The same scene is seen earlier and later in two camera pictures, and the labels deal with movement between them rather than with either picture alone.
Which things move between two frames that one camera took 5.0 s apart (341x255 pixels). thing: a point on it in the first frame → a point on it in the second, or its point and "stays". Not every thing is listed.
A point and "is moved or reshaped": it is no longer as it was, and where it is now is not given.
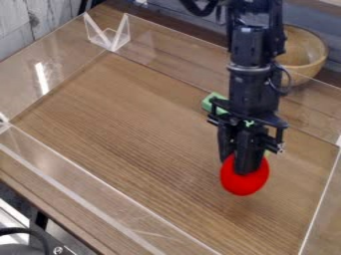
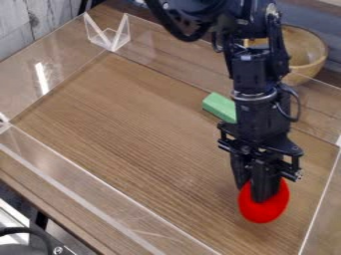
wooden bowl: [305, 52] stays
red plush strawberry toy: [244, 184] is moved or reshaped
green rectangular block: [208, 105] stays
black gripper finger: [249, 150] → [266, 171]
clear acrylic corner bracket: [109, 38] stays
